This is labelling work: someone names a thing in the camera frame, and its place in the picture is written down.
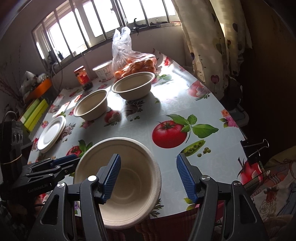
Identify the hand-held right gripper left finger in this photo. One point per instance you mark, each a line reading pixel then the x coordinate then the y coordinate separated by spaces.
pixel 113 178

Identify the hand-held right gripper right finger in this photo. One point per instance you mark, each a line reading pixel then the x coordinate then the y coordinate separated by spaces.
pixel 185 178

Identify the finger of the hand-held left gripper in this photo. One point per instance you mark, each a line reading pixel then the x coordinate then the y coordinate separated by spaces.
pixel 50 173
pixel 64 160

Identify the white foam plate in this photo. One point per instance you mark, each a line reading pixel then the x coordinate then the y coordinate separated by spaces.
pixel 49 151
pixel 50 133
pixel 61 135

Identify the beige paper bowl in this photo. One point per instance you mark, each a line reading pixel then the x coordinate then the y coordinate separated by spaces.
pixel 138 185
pixel 92 106
pixel 134 88

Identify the lime green box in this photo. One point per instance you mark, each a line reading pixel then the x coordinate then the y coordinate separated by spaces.
pixel 37 117

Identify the white and green flat box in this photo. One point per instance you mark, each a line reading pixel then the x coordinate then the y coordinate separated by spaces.
pixel 32 110

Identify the vegetable print tablecloth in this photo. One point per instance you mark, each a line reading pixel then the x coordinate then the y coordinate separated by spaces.
pixel 161 111

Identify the black binder clip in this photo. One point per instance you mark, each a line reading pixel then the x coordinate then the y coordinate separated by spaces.
pixel 248 144

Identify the orange tray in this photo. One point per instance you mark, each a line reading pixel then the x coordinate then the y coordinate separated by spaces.
pixel 40 89

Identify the dried flower branches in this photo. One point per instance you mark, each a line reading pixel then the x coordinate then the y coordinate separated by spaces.
pixel 9 90

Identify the red label sauce jar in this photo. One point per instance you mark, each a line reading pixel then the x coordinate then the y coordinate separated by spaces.
pixel 82 77

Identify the crumpled white plastic bags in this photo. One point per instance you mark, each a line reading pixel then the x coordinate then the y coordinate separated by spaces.
pixel 30 78

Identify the floral blanket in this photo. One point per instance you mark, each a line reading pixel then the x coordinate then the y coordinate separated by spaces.
pixel 272 199

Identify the white lidded tub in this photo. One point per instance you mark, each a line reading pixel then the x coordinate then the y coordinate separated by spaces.
pixel 104 70

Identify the black charger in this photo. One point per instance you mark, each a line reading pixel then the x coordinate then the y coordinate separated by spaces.
pixel 59 56

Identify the dark appliance on windowsill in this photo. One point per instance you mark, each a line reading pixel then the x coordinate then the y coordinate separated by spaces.
pixel 50 56

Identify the clear plastic bag of oranges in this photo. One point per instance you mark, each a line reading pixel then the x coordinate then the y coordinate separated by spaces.
pixel 134 64

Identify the barred window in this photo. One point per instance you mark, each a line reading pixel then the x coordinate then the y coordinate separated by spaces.
pixel 104 34

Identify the heart print curtain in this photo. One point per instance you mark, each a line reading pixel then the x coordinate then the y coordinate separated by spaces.
pixel 208 34

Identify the black window hook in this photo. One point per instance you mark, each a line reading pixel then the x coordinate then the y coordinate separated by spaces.
pixel 136 26

